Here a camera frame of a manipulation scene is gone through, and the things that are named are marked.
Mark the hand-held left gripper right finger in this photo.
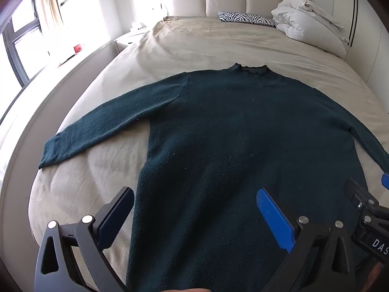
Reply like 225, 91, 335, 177
256, 188, 358, 292

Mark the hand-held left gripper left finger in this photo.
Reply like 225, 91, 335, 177
34, 186, 135, 292

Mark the zebra print pillow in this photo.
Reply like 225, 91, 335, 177
218, 11, 277, 27

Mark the dark framed window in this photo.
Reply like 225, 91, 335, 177
0, 0, 52, 87

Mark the white pillow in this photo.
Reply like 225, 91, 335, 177
284, 21, 348, 58

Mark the white folded duvet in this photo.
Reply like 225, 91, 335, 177
271, 0, 350, 43

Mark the white nightstand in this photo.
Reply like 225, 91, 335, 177
114, 27, 152, 52

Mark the beige curtain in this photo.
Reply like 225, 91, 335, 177
35, 0, 66, 52

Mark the bed with beige sheet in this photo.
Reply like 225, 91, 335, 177
0, 16, 389, 292

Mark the dark teal towel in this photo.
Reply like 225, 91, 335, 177
38, 63, 389, 292

